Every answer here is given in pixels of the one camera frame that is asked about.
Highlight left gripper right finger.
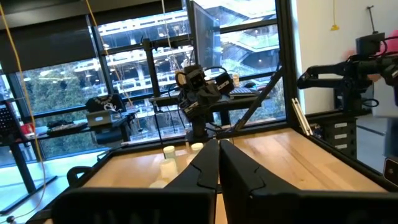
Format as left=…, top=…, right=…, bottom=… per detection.
left=219, top=139, right=300, bottom=224

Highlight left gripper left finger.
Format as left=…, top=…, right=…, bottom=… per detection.
left=164, top=139, right=220, bottom=191

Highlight translucent white medicine bottle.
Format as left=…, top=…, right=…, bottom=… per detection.
left=160, top=158, right=178, bottom=180

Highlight black computer monitor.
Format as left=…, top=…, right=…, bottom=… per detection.
left=190, top=0, right=222, bottom=74

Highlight black keyboard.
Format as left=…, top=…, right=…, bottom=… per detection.
left=229, top=86, right=261, bottom=97
left=46, top=120, right=89, bottom=135

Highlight black metal beam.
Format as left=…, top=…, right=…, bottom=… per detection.
left=233, top=67, right=284, bottom=132

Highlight grey metal box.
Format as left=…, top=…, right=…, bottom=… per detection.
left=86, top=110, right=122, bottom=128

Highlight black cabinet white labels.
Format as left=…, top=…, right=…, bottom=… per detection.
left=306, top=108, right=358, bottom=160

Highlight black window blind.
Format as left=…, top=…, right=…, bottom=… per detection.
left=0, top=15, right=98, bottom=75

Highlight grey metal floor bar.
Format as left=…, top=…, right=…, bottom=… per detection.
left=0, top=175, right=59, bottom=216

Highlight red box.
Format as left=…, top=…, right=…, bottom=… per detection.
left=20, top=122, right=35, bottom=136

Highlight black perforated basket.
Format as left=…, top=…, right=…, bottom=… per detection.
left=0, top=101, right=19, bottom=146

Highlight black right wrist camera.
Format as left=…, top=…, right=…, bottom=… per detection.
left=216, top=73, right=236, bottom=94

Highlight black vertical rig post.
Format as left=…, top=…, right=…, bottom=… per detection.
left=275, top=0, right=301, bottom=125

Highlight black bag white cord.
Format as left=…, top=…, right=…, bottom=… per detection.
left=85, top=93, right=127, bottom=113

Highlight yellow hanging cord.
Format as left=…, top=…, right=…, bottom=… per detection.
left=0, top=2, right=47, bottom=220
left=84, top=0, right=139, bottom=131
left=330, top=0, right=340, bottom=32

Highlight black bar bracket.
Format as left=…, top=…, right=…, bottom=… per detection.
left=66, top=166, right=94, bottom=188

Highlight black table-level camera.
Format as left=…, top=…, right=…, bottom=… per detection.
left=382, top=157, right=398, bottom=187

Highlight black desk frame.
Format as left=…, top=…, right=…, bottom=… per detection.
left=0, top=118, right=131, bottom=195

